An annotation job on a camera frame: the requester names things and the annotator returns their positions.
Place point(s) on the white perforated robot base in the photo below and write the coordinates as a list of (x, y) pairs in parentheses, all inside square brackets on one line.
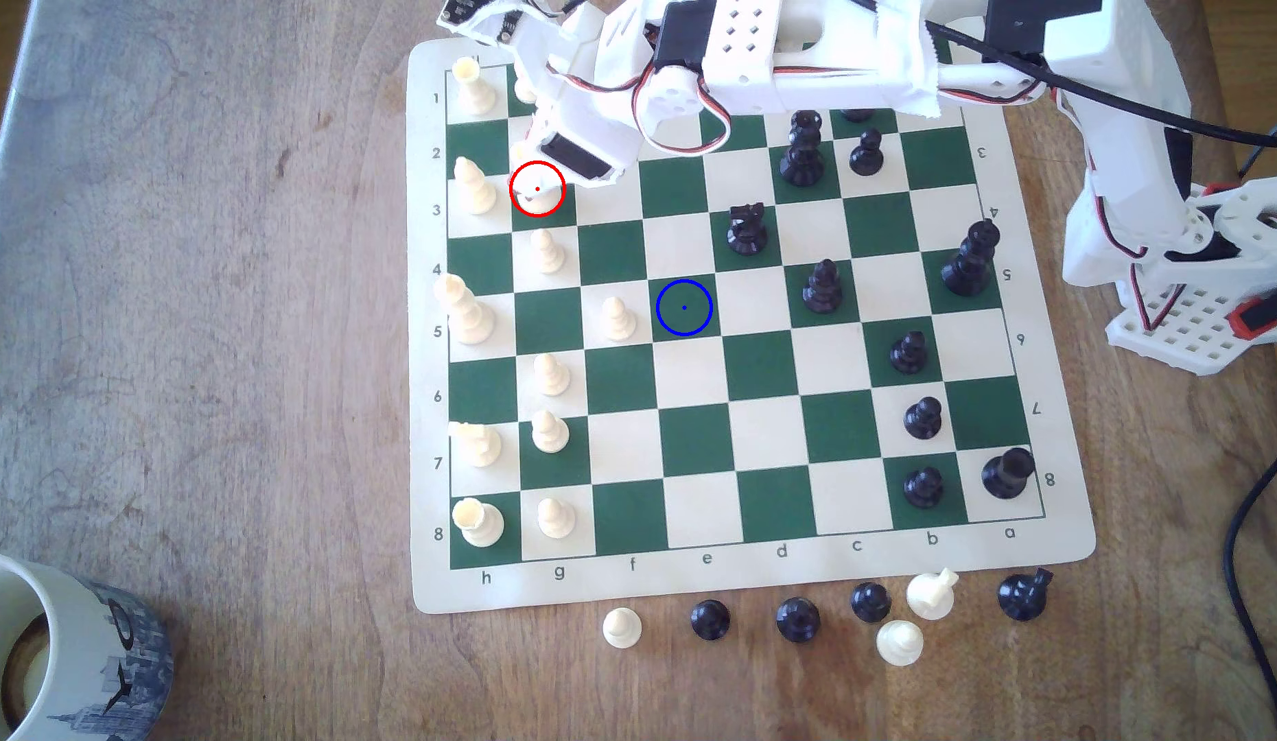
[(1184, 335)]

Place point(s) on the black chess bishop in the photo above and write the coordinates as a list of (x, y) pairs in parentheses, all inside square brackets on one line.
[(822, 288)]

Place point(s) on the white chess pawn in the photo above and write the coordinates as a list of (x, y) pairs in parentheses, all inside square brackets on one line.
[(900, 643), (549, 433), (619, 321), (552, 377), (556, 519), (547, 254), (540, 201), (623, 628)]

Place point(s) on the black chess piece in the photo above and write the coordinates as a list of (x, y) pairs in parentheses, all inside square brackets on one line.
[(857, 114)]

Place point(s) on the black chess queen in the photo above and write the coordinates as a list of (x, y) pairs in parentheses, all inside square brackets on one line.
[(802, 154)]

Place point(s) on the tall white chess king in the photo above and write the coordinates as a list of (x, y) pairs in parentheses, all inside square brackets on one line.
[(465, 314)]

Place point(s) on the small camera circuit board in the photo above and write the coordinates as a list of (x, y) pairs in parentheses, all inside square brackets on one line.
[(479, 15)]

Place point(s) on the white chess piece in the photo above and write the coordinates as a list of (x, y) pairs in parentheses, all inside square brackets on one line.
[(525, 95)]

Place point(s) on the white chess rook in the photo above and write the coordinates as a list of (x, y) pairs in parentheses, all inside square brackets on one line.
[(479, 523), (475, 88)]

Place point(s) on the black chess king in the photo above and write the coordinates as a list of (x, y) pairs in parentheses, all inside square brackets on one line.
[(970, 262)]

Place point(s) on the green white chess mat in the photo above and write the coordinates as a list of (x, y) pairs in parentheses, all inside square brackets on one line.
[(762, 432)]

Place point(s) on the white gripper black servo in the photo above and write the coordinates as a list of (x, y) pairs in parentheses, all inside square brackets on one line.
[(575, 158)]

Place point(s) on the white mug with skyline print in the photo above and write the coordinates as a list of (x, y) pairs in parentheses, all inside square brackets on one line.
[(72, 648)]

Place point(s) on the black chess pawn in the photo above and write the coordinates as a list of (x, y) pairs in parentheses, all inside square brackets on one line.
[(909, 354), (867, 154), (923, 419), (923, 488), (871, 602), (798, 621), (710, 621)]

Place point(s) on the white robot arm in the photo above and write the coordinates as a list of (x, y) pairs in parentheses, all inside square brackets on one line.
[(1112, 62)]

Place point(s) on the white chess bishop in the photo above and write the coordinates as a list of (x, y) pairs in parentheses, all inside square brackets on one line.
[(476, 187)]

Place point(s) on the white tape wrap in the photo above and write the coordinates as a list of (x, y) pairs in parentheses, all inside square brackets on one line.
[(906, 62)]

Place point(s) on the black chess knight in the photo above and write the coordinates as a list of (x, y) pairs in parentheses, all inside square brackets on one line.
[(747, 232), (1024, 596)]

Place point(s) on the white chess knight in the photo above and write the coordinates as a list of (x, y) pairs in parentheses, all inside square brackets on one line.
[(930, 596), (478, 445)]

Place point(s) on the black chess rook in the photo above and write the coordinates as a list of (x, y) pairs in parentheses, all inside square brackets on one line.
[(1008, 473)]

